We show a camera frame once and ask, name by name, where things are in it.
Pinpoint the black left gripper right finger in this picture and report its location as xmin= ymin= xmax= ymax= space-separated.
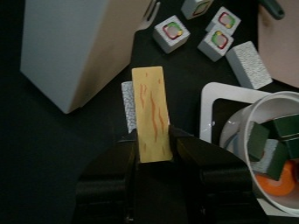
xmin=166 ymin=124 xmax=269 ymax=224

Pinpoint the white round bowl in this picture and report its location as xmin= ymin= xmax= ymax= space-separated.
xmin=218 ymin=90 xmax=299 ymax=217

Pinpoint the pink cutting board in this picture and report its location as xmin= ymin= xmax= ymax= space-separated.
xmin=256 ymin=0 xmax=299 ymax=89

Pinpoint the orange salmon roe sushi toy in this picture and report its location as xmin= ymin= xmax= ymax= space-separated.
xmin=253 ymin=159 xmax=297 ymax=197

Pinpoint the white fork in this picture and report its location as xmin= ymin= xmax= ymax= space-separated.
xmin=136 ymin=0 xmax=161 ymax=31

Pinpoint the white sushi roll cube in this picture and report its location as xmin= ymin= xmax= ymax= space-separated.
xmin=196 ymin=24 xmax=234 ymax=63
xmin=204 ymin=6 xmax=241 ymax=37
xmin=152 ymin=15 xmax=192 ymax=54
xmin=180 ymin=0 xmax=214 ymax=21

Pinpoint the green wrapped sushi toy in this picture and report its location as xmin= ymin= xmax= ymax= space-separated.
xmin=260 ymin=113 xmax=299 ymax=160
xmin=247 ymin=121 xmax=289 ymax=182

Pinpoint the dark green handle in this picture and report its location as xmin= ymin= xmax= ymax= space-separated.
xmin=259 ymin=0 xmax=285 ymax=21

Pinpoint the white rice block toy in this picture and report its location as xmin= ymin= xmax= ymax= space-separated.
xmin=224 ymin=40 xmax=275 ymax=90

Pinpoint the wooden rectangular block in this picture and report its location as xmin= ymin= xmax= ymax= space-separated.
xmin=120 ymin=66 xmax=173 ymax=164

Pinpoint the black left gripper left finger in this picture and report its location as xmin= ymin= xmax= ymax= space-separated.
xmin=69 ymin=128 xmax=140 ymax=224

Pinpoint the white square tray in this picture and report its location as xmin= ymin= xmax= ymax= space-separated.
xmin=198 ymin=81 xmax=299 ymax=218

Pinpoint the white wooden box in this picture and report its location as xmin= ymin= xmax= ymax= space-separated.
xmin=20 ymin=0 xmax=154 ymax=115

